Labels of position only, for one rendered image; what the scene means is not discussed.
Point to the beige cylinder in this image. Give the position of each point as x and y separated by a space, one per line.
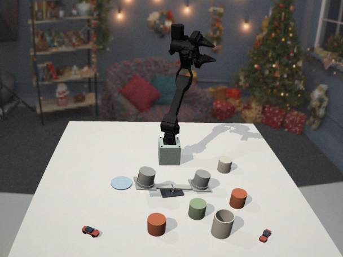
224 164

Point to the brown cylinder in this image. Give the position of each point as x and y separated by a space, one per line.
156 224
238 197

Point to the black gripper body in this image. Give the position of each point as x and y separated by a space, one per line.
185 44

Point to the green cylinder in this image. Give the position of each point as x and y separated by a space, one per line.
197 209

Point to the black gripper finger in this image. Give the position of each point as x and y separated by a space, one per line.
206 59
202 41

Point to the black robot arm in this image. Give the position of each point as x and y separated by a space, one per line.
169 125

